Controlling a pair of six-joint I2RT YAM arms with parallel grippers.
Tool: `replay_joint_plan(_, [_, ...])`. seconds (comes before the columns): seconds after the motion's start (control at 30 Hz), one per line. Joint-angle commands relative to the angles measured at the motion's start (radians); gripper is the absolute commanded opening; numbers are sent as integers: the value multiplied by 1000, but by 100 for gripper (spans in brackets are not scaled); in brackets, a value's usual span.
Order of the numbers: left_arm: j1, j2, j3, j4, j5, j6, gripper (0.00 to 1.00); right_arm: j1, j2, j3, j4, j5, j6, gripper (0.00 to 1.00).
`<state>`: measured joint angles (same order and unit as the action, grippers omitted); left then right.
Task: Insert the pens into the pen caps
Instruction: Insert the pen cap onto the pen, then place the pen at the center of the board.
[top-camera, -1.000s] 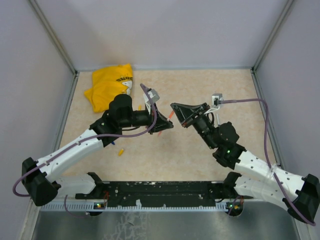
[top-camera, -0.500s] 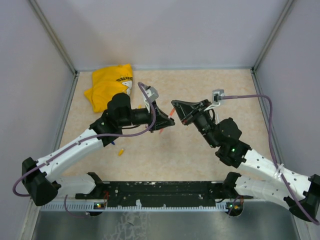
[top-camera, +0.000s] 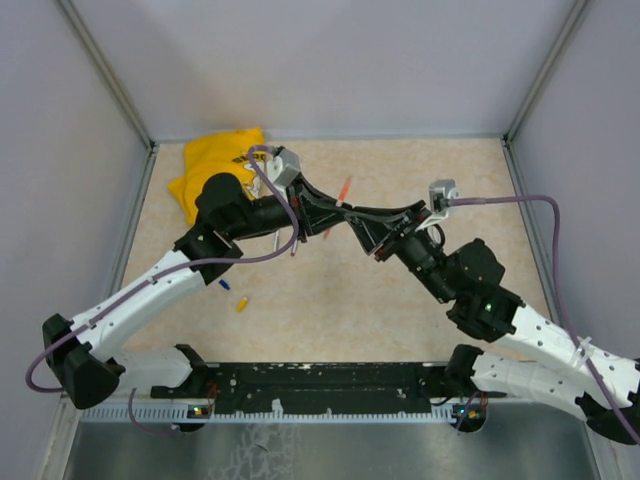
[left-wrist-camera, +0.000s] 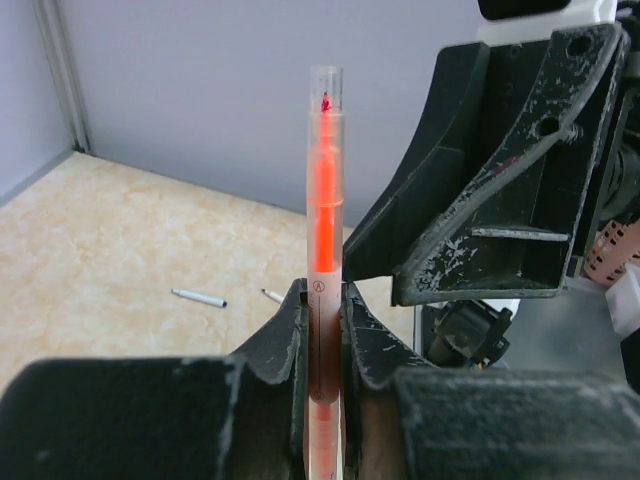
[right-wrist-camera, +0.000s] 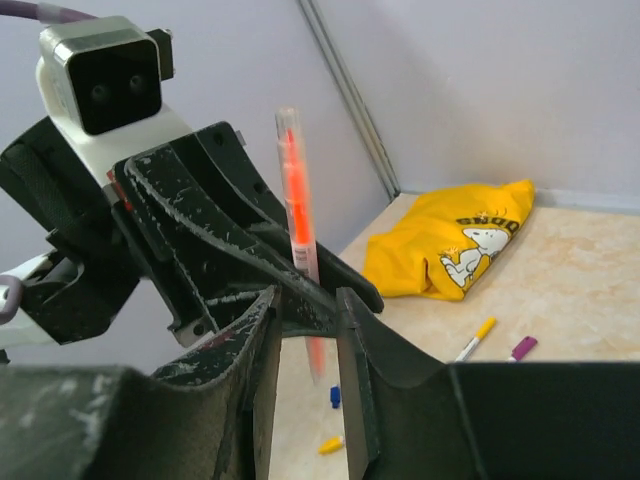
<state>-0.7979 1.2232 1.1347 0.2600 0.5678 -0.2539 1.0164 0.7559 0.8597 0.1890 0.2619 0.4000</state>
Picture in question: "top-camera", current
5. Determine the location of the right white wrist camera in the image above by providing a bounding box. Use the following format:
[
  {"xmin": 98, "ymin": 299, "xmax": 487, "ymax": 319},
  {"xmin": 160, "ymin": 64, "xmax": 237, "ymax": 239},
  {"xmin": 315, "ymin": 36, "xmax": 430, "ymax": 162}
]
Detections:
[{"xmin": 416, "ymin": 179, "xmax": 459, "ymax": 231}]

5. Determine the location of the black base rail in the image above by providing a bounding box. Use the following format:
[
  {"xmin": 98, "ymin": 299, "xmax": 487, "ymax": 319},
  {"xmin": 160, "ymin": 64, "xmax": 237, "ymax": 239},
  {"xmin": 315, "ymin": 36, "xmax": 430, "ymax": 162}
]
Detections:
[{"xmin": 151, "ymin": 362, "xmax": 476, "ymax": 415}]

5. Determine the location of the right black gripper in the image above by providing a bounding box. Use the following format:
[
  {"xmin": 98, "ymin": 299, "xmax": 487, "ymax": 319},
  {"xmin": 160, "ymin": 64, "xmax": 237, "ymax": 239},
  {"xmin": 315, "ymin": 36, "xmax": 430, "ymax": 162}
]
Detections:
[{"xmin": 344, "ymin": 200, "xmax": 457, "ymax": 304}]

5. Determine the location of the yellow folded shirt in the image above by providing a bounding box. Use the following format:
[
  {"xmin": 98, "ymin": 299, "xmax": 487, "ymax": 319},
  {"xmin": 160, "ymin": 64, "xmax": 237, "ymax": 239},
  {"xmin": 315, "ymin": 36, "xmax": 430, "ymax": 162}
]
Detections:
[{"xmin": 168, "ymin": 127, "xmax": 265, "ymax": 225}]

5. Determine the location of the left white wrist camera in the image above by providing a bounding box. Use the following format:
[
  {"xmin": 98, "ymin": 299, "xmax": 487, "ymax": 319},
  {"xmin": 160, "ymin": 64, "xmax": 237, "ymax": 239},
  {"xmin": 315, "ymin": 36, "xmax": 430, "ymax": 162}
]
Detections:
[{"xmin": 267, "ymin": 146, "xmax": 301, "ymax": 189}]

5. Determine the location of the yellow pen cap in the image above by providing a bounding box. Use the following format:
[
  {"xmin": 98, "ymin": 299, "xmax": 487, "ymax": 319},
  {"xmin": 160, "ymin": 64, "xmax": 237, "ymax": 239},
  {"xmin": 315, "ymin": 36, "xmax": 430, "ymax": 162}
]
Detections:
[{"xmin": 236, "ymin": 297, "xmax": 248, "ymax": 312}]

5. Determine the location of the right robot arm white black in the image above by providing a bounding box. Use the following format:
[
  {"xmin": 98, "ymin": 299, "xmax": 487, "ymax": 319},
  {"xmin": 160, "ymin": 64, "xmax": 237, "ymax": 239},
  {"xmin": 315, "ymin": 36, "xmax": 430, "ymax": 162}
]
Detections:
[{"xmin": 346, "ymin": 195, "xmax": 639, "ymax": 445}]

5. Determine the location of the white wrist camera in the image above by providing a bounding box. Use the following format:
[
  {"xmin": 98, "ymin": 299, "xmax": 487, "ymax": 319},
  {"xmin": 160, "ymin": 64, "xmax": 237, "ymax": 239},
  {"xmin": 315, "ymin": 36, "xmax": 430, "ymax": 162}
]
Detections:
[
  {"xmin": 416, "ymin": 179, "xmax": 459, "ymax": 231},
  {"xmin": 267, "ymin": 146, "xmax": 301, "ymax": 189}
]

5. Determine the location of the aluminium frame side rail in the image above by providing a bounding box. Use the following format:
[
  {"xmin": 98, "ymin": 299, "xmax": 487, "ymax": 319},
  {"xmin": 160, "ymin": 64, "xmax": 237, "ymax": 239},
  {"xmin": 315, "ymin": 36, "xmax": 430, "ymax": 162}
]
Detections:
[{"xmin": 501, "ymin": 137, "xmax": 579, "ymax": 348}]

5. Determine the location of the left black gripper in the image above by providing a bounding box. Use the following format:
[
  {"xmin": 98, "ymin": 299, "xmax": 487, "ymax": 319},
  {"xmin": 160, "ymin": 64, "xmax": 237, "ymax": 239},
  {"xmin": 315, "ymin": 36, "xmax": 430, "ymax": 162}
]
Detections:
[{"xmin": 227, "ymin": 173, "xmax": 353, "ymax": 243}]

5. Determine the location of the orange white pen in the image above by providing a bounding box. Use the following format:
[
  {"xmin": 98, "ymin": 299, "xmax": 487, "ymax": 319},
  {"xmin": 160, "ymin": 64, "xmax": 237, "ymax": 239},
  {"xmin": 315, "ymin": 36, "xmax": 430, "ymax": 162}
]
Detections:
[{"xmin": 322, "ymin": 175, "xmax": 353, "ymax": 240}]

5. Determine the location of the blue pen cap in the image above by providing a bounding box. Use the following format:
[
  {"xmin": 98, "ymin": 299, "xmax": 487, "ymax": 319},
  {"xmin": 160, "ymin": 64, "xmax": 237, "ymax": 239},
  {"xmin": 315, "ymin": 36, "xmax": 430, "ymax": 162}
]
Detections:
[{"xmin": 218, "ymin": 279, "xmax": 231, "ymax": 291}]

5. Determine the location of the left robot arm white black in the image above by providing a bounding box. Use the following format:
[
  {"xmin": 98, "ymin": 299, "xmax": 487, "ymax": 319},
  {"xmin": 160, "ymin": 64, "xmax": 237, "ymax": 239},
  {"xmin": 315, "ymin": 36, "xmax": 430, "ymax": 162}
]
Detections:
[{"xmin": 42, "ymin": 173, "xmax": 353, "ymax": 410}]

